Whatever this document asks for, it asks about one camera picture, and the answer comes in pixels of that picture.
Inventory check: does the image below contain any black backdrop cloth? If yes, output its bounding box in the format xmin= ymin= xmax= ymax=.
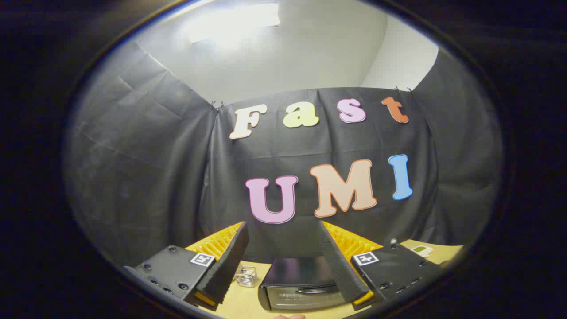
xmin=64 ymin=42 xmax=503 ymax=266

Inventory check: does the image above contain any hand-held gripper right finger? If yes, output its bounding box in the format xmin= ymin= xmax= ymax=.
xmin=317 ymin=220 xmax=444 ymax=311

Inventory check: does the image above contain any small clear glass jar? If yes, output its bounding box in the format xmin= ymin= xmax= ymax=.
xmin=235 ymin=265 xmax=258 ymax=288

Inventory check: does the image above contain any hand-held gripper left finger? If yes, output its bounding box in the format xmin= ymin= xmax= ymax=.
xmin=124 ymin=221 xmax=250 ymax=311

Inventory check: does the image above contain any black toaster oven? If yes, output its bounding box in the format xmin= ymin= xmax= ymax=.
xmin=258 ymin=256 xmax=355 ymax=312

